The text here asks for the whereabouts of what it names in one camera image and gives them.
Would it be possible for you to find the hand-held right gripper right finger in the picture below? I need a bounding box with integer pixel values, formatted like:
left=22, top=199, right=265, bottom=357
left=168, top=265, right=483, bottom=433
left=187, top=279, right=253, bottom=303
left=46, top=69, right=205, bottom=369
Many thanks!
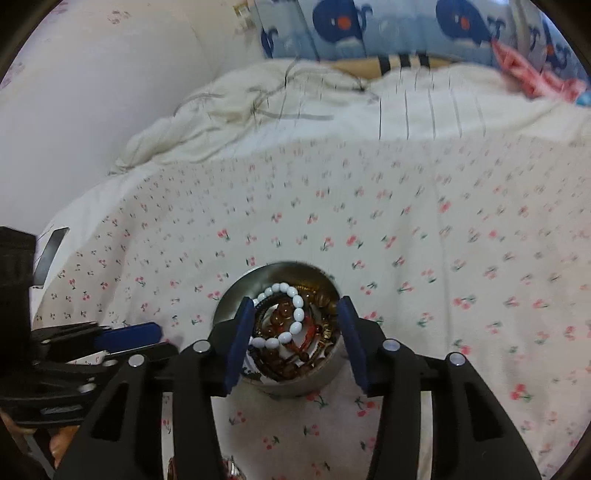
left=338, top=295, right=541, bottom=480

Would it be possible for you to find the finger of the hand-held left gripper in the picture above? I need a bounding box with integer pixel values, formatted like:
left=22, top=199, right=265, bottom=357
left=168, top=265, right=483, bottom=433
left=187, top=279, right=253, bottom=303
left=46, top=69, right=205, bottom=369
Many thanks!
left=30, top=322, right=161, bottom=354
left=69, top=342, right=180, bottom=370

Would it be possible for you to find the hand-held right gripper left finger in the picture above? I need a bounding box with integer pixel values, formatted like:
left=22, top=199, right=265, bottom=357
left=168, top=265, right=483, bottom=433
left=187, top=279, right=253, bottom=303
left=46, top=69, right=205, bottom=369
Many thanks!
left=54, top=296, right=256, bottom=480

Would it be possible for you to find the red bead bracelet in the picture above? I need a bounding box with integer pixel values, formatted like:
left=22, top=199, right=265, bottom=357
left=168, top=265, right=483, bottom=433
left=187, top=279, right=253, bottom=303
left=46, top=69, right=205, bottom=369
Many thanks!
left=281, top=323, right=326, bottom=361

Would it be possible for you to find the amber bead bracelet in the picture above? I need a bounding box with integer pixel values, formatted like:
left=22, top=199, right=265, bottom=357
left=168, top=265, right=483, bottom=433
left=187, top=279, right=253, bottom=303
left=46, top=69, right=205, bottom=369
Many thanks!
left=259, top=298, right=335, bottom=381

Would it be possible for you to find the white bead bracelet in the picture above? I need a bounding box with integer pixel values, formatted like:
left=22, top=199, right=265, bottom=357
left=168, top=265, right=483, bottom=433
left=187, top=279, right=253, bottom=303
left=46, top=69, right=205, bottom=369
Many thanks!
left=249, top=282, right=305, bottom=352

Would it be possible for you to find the round metal tin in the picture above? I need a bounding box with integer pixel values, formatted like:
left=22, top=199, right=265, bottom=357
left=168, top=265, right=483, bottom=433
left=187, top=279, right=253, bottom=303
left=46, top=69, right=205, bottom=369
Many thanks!
left=211, top=261, right=348, bottom=398

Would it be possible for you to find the person's left hand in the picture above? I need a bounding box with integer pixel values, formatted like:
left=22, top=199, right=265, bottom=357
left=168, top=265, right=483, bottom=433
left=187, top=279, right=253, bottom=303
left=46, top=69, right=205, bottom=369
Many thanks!
left=50, top=425, right=83, bottom=468

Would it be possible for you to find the cherry print bed sheet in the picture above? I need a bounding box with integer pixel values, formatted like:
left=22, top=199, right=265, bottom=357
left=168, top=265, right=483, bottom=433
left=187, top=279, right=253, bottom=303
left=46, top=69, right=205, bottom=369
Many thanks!
left=30, top=134, right=591, bottom=480

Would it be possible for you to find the white striped duvet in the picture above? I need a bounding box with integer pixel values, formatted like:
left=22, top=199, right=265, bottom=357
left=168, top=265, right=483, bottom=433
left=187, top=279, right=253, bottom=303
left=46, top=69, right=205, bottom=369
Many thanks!
left=108, top=60, right=591, bottom=176

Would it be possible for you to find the yellow black striped pillow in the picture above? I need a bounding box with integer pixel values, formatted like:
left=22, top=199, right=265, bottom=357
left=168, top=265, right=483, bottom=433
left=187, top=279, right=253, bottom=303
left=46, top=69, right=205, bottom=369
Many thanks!
left=332, top=53, right=458, bottom=77

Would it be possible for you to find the whale print blue cloth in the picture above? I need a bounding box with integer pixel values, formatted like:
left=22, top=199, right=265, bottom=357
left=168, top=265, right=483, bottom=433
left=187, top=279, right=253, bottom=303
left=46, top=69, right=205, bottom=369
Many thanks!
left=259, top=0, right=587, bottom=70

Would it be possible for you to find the pink cloth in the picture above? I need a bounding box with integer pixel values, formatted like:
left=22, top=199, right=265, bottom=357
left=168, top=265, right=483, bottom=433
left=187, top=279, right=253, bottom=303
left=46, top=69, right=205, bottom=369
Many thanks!
left=492, top=39, right=591, bottom=102

